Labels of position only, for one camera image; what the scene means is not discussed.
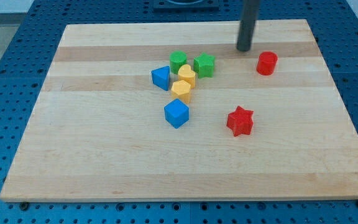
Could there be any red cylinder block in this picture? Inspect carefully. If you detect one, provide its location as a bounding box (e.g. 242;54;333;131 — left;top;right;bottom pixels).
256;51;278;75

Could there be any green cylinder block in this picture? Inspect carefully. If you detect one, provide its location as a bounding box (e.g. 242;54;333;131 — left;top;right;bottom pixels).
169;50;187;74

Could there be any yellow heart block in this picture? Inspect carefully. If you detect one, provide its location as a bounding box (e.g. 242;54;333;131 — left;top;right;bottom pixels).
178;64;196;89

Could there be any blue cube block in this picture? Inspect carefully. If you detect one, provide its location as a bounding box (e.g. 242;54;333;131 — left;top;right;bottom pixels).
164;99;190;129

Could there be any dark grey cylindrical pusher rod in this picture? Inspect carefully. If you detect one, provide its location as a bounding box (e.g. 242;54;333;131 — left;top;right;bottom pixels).
236;0;260;52

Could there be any red star block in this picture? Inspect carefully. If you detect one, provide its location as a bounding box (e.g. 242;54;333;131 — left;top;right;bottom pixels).
226;106;254;137

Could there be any blue triangle block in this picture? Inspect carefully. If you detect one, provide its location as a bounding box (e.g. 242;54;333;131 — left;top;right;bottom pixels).
151;66;170;91

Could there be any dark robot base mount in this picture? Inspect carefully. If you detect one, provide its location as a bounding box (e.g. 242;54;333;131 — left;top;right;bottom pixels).
151;0;219;11

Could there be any yellow pentagon block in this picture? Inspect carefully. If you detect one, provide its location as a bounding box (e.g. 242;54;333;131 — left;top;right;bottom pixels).
171;80;191;104

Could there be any wooden board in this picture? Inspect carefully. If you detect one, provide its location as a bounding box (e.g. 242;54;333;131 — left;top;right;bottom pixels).
0;19;358;202

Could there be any green star block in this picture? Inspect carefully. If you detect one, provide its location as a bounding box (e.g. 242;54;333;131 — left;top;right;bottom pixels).
193;52;216;78

